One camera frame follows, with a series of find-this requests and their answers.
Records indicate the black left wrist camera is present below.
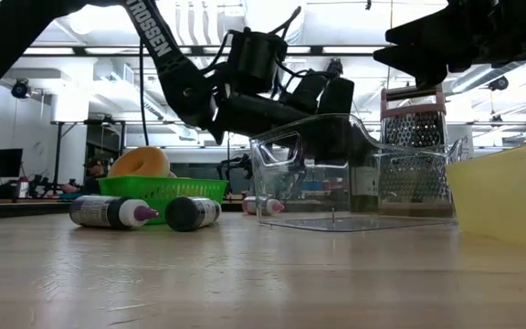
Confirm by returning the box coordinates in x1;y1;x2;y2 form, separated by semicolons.
285;68;356;116

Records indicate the green plastic basket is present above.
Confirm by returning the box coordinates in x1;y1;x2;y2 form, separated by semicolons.
97;175;229;226

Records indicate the white bottle red cap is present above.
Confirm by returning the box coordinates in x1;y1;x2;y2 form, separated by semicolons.
16;175;31;199

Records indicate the black aluminium rig frame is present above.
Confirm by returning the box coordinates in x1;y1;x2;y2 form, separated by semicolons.
0;44;526;221

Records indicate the tan bread roll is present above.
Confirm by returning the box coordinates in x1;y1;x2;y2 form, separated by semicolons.
107;145;172;179

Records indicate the metal grater pink handle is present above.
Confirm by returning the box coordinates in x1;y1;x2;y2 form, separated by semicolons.
379;83;448;217

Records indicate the black computer monitor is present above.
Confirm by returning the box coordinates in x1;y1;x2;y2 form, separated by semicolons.
0;148;25;180

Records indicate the yellow plastic bin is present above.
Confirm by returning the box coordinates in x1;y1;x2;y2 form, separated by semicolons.
445;138;526;253

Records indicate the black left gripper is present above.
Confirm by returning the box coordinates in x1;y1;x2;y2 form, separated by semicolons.
209;90;379;167

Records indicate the clear plastic bin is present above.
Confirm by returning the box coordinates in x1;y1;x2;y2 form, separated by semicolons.
249;112;470;234

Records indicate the wooden desk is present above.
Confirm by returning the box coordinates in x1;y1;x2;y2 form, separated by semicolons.
0;194;122;205

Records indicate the pink food colouring bottle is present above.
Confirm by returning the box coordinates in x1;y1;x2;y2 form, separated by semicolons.
241;196;287;218

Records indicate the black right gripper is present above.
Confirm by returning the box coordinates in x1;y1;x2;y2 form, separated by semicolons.
372;0;526;89

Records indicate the black cable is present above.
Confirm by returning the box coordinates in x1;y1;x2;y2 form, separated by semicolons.
138;38;152;148

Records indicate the person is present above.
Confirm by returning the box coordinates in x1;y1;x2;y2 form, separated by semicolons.
81;157;110;196

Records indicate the purple food colouring bottle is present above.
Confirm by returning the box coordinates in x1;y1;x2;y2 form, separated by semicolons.
68;195;161;231

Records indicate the black metal rack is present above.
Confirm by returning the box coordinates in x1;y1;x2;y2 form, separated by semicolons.
50;119;264;198

